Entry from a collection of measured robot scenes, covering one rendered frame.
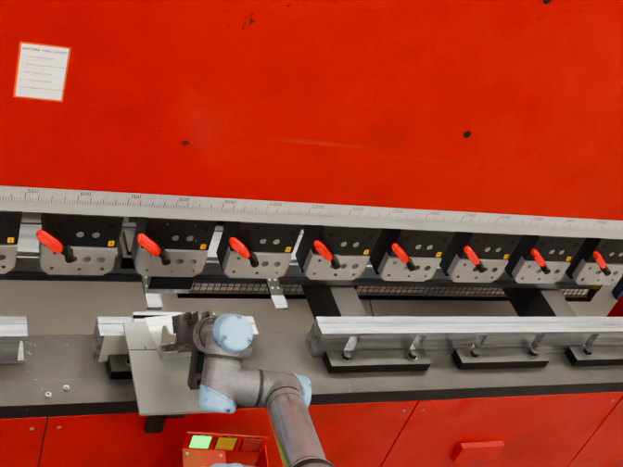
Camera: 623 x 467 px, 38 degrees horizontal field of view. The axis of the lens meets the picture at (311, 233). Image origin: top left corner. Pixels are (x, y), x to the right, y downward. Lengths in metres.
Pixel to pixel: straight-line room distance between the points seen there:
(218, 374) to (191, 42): 0.64
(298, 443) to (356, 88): 0.70
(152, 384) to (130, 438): 0.27
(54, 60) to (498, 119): 0.94
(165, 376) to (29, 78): 0.75
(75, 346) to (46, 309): 1.30
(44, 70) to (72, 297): 2.02
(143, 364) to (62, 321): 1.46
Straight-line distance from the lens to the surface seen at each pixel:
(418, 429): 2.60
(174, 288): 2.09
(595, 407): 2.91
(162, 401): 2.00
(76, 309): 3.55
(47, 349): 2.22
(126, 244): 2.29
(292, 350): 2.38
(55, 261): 1.94
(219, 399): 1.78
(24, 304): 3.54
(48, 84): 1.67
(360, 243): 2.10
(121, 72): 1.67
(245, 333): 1.78
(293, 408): 1.72
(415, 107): 1.89
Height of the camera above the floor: 2.53
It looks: 37 degrees down
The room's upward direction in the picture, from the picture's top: 22 degrees clockwise
